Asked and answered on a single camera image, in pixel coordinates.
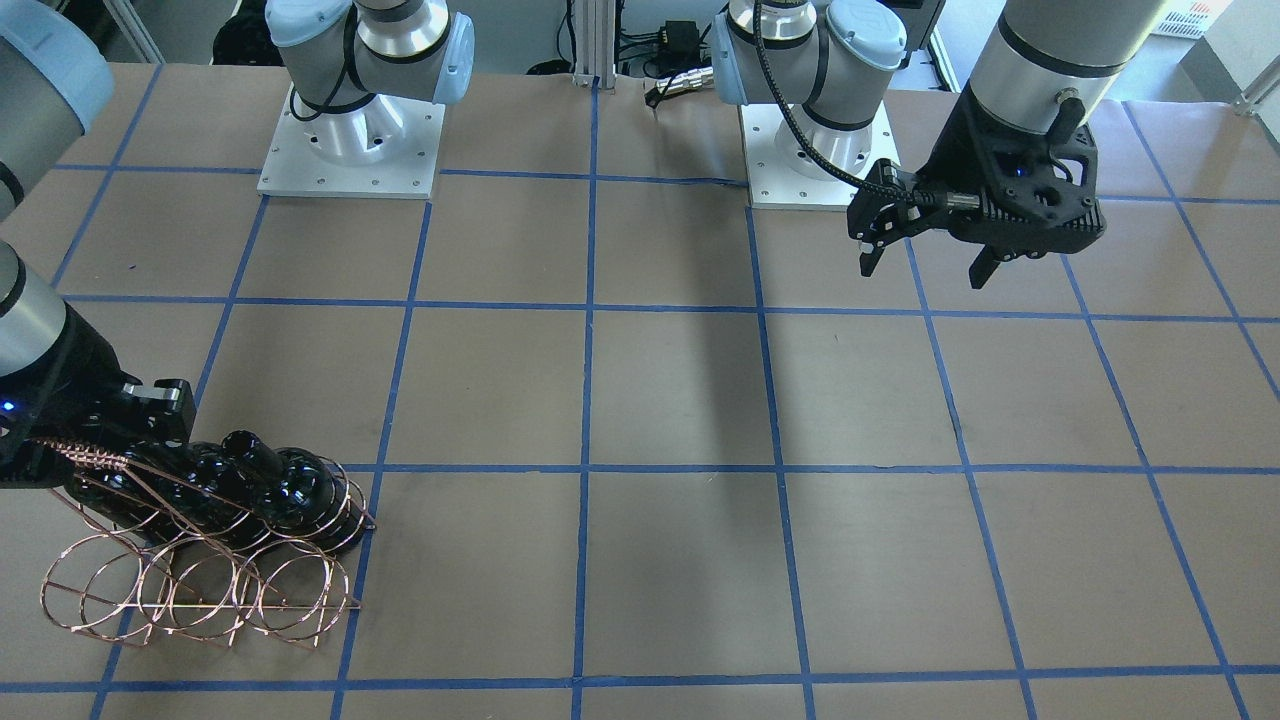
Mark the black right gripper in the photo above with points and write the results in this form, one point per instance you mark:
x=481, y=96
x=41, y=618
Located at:
x=62, y=372

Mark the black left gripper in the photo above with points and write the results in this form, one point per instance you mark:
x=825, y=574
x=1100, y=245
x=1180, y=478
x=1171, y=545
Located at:
x=955, y=155

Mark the dark wine bottle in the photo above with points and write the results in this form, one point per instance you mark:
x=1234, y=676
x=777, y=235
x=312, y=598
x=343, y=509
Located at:
x=296, y=493
x=211, y=491

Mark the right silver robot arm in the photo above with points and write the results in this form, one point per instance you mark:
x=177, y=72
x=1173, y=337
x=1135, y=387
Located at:
x=56, y=83

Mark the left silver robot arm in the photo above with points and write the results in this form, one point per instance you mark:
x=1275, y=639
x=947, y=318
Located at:
x=826, y=69

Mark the dark wine bottle in rack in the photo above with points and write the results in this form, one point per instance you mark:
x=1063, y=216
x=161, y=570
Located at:
x=296, y=493

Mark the copper wire wine rack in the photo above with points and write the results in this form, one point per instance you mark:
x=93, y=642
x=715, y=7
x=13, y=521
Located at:
x=109, y=587

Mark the aluminium frame post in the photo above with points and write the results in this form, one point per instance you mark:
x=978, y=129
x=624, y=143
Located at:
x=594, y=30

